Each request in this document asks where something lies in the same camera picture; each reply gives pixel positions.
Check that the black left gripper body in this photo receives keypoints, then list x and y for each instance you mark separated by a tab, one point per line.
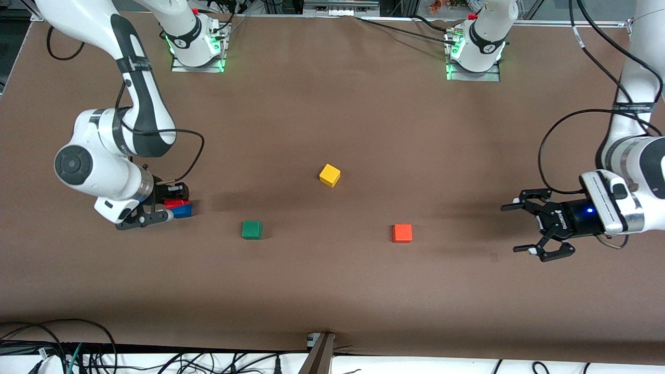
569	218

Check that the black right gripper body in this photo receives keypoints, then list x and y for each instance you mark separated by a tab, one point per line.
160	196

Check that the red wooden block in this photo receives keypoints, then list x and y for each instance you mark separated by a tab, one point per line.
175	203

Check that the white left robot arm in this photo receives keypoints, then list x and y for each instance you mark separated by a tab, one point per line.
483	52

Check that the blue wooden block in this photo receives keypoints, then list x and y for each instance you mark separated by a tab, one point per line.
183	211

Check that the green wooden block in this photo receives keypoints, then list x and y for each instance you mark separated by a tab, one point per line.
251	229

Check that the orange wooden block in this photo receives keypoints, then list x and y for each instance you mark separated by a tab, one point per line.
402	233

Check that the yellow wooden block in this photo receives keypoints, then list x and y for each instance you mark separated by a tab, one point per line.
329	175

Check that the brown paper table cover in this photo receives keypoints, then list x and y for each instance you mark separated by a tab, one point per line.
332	285

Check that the small orange background object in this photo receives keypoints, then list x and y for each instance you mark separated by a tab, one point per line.
435	6

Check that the metal stand bar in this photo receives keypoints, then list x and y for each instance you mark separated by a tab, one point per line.
318	361

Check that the white power strip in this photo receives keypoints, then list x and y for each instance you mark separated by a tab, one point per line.
340	10

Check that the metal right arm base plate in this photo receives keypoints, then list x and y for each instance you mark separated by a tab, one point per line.
197	69

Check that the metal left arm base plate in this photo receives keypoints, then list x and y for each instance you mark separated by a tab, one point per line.
473	77

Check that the aluminium frame corner bracket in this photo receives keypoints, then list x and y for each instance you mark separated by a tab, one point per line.
630	25

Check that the small metal bracket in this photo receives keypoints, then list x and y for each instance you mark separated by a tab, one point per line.
311	340

